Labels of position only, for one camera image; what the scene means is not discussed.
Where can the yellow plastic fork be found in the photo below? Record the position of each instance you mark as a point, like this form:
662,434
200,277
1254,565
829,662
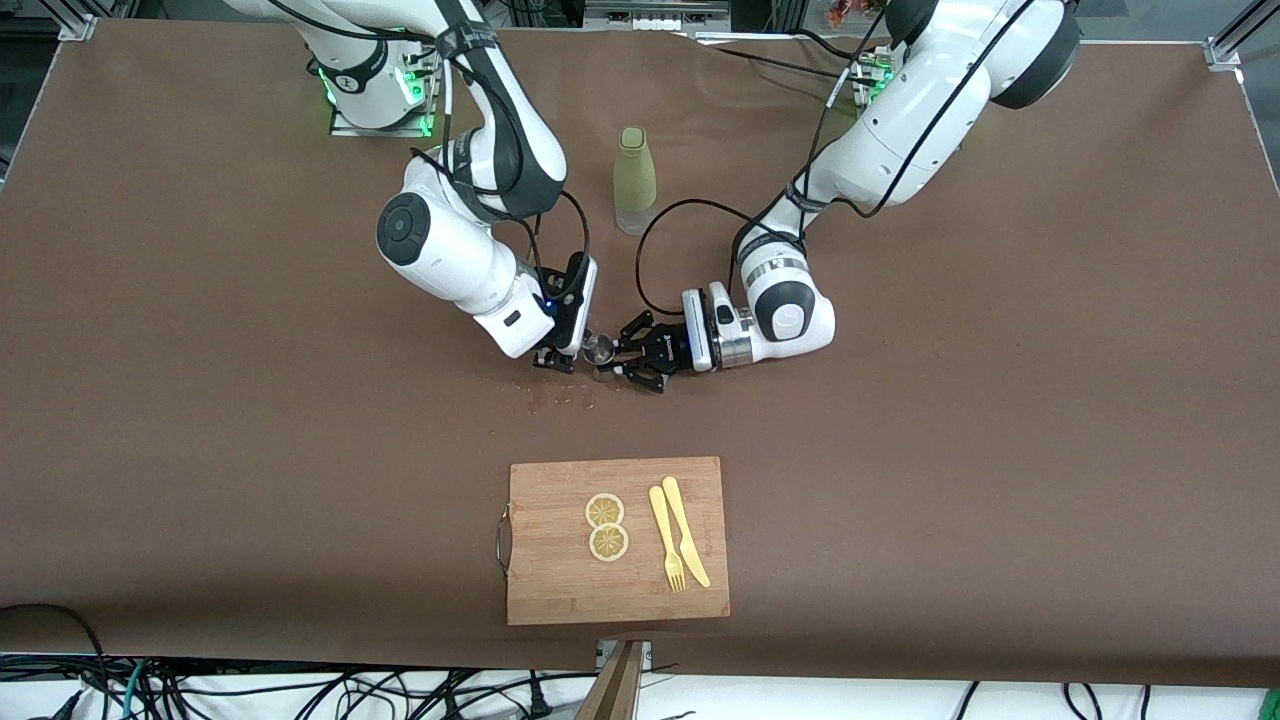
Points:
661,520

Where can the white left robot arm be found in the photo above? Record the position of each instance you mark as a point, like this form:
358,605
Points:
900,130

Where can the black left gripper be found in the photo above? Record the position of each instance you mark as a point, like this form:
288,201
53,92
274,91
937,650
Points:
663,349

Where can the aluminium corner bracket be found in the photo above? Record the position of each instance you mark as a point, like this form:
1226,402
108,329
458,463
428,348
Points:
1222,52
75,28

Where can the wooden beam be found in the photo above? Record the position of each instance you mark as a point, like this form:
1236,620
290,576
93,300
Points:
615,690

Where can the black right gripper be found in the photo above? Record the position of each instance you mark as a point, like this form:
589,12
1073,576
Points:
553,360

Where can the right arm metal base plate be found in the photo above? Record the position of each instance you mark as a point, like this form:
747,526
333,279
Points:
380,131

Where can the orange background items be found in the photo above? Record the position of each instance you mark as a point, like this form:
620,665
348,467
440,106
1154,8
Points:
855,10

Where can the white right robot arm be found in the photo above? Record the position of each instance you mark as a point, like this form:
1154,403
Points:
440,250

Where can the brown table cover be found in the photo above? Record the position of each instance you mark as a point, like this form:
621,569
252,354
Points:
900,500

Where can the metal bracket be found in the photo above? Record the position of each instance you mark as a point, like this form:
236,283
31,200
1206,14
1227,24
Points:
646,652

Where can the grey power strip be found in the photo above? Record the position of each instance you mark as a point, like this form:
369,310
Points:
650,15

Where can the spilled liquid puddle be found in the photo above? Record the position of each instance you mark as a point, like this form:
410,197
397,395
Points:
540,400

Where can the wooden cutting board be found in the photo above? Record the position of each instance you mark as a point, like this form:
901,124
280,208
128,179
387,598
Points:
620,600

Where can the steel jigger shaker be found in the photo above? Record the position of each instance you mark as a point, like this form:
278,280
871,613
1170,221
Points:
600,349

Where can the green sleeved glass bottle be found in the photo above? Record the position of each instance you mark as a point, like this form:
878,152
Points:
635,170

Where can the lemon slice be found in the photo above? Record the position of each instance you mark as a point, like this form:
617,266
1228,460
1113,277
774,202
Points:
605,510
608,543

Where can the yellow plastic knife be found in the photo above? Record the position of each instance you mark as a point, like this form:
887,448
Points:
684,530

